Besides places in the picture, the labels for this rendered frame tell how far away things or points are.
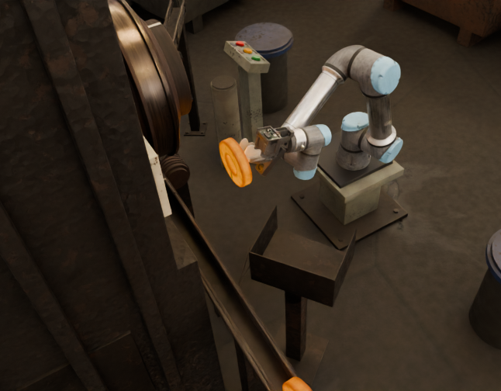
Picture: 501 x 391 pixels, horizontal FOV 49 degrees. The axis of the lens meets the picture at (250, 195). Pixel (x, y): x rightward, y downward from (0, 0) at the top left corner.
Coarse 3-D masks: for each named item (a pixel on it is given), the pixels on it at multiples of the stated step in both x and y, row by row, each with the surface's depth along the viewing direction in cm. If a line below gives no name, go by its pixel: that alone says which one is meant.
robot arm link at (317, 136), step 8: (304, 128) 178; (312, 128) 179; (320, 128) 180; (328, 128) 181; (312, 136) 177; (320, 136) 179; (328, 136) 180; (312, 144) 178; (320, 144) 180; (304, 152) 182; (312, 152) 181
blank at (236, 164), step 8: (224, 144) 166; (232, 144) 164; (224, 152) 170; (232, 152) 163; (240, 152) 163; (224, 160) 173; (232, 160) 166; (240, 160) 162; (232, 168) 172; (240, 168) 163; (248, 168) 164; (232, 176) 174; (240, 176) 165; (248, 176) 165; (240, 184) 169
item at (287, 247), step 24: (264, 240) 170; (288, 240) 175; (312, 240) 176; (264, 264) 159; (288, 264) 169; (312, 264) 170; (336, 264) 170; (288, 288) 163; (312, 288) 157; (336, 288) 156; (288, 312) 188; (288, 336) 200; (312, 336) 217; (312, 360) 210
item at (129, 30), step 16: (112, 0) 139; (112, 16) 133; (128, 16) 134; (128, 32) 132; (144, 32) 132; (128, 48) 131; (144, 48) 132; (144, 64) 132; (144, 80) 132; (160, 80) 133; (144, 96) 133; (160, 96) 135; (160, 112) 136; (160, 128) 139; (176, 128) 141; (160, 144) 144; (176, 144) 146
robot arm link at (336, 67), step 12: (348, 48) 189; (336, 60) 190; (348, 60) 188; (324, 72) 192; (336, 72) 190; (324, 84) 191; (336, 84) 192; (312, 96) 191; (324, 96) 191; (300, 108) 191; (312, 108) 191; (288, 120) 192; (300, 120) 191
